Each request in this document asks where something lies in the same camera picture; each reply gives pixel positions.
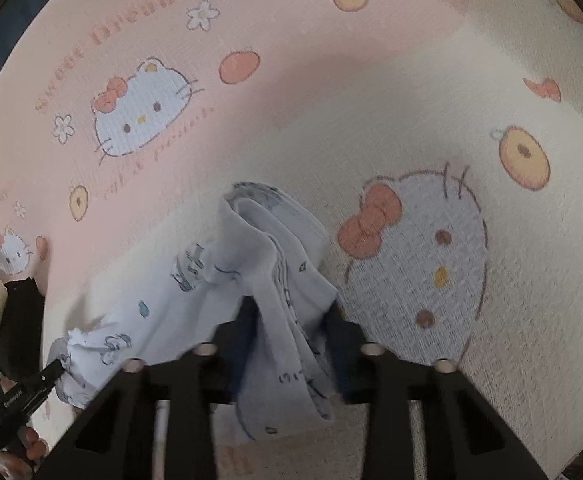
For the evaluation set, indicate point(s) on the dark blue curtain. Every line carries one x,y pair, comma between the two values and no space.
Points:
16,10

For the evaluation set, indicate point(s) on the pink cream cat print blanket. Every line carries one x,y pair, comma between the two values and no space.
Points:
371,85

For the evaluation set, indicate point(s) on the white cartoon print pants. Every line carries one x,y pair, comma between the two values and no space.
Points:
281,260

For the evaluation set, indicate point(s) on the folded black garment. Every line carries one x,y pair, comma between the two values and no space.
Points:
18,325

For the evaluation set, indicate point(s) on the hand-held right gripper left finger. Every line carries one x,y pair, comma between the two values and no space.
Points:
231,360

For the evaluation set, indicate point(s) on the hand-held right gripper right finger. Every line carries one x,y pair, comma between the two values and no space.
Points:
346,355

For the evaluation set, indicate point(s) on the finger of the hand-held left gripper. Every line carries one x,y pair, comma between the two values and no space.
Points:
51,375

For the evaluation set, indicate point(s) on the person's left hand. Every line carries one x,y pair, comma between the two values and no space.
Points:
31,445

